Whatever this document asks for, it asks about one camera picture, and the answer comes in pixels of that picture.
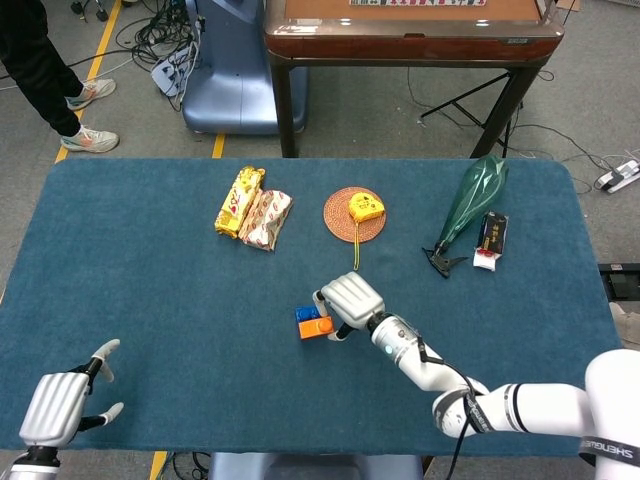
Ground blue felt table cover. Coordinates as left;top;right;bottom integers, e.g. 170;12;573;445
0;158;624;457

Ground white multi-socket adapter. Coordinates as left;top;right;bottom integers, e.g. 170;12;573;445
151;44;190;99

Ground white red snack packet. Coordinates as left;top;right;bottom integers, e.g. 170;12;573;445
238;188;295;253

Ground standing person black trousers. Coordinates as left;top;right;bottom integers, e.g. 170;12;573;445
0;0;121;153

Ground orange toy block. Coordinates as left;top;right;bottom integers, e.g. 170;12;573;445
298;316;335;341

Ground blue-grey own robot base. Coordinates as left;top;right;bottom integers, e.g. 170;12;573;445
208;452;425;480

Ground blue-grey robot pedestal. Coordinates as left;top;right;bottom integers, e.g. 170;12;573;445
180;0;310;136

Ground yellow tape measure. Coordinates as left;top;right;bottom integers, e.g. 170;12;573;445
348;193;386;271

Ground brown mahjong table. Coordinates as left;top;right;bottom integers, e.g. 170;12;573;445
263;0;566;160

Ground round woven coaster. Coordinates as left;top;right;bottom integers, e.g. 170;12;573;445
323;186;388;245

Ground black floor cable bundle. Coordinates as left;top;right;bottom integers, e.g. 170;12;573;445
117;0;201;112

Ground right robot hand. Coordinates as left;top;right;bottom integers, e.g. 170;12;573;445
312;272;386;342

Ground yellow snack packet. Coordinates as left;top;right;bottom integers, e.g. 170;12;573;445
214;166;267;240

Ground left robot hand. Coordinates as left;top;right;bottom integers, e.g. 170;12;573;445
18;338;125;449

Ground green spray bottle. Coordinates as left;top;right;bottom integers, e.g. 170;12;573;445
422;154;510;280

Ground white power strip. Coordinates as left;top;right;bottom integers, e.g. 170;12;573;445
593;159;640;194

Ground black chrome stool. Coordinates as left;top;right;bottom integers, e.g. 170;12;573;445
69;0;110;22

